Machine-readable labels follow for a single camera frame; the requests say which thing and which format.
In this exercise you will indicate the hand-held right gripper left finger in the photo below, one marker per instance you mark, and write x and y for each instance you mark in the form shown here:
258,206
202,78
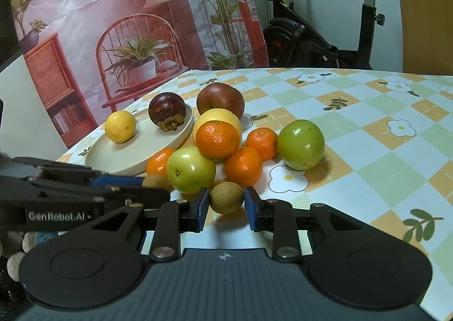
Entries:
201,211

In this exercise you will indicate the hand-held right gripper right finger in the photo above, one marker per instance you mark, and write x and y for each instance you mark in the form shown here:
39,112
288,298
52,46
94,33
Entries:
250,211

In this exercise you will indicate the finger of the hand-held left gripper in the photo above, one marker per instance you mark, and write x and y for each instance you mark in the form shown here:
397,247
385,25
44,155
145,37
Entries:
116,181
148,198

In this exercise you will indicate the brown longan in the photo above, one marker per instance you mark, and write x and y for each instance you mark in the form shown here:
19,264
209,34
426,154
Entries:
226,198
157,181

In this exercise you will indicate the beige round plate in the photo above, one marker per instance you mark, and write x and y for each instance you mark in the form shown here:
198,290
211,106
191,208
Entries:
116,156

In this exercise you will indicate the green jujube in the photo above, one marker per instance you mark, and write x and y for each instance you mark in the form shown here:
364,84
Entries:
300,144
191,170

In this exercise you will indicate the yellow lemon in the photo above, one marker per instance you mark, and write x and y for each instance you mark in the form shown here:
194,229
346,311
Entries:
120,126

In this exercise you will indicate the dark purple mangosteen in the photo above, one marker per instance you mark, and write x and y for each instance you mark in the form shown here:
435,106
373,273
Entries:
166,108

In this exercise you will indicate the person's left hand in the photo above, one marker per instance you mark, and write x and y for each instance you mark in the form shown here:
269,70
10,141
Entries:
16,266

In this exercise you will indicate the large orange mandarin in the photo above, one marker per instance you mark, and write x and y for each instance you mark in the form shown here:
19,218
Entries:
217,140

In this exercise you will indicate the large yellow citrus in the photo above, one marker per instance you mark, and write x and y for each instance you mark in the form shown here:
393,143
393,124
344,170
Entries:
219,115

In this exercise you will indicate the red apple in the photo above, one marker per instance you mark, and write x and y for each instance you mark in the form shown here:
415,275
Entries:
223,96

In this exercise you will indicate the checkered floral tablecloth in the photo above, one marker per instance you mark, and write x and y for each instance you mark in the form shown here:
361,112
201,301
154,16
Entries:
371,151

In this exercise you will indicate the black exercise bike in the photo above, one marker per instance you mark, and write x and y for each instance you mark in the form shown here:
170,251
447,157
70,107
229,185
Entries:
293,38

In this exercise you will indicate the wooden door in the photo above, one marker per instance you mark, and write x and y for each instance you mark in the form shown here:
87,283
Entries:
424,23

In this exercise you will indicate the printed wall cloth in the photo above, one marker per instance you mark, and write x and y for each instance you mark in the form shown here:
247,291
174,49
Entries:
106,6

